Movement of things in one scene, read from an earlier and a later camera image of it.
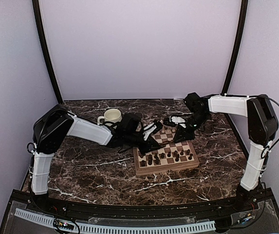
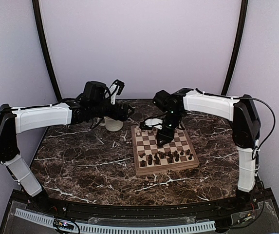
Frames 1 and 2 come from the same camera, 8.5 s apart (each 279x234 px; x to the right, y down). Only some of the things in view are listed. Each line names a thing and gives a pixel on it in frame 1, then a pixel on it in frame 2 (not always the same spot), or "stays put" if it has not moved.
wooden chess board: (168, 156) stays put
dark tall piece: (157, 160) stays put
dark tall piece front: (150, 159) stays put
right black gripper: (184, 132) to (167, 136)
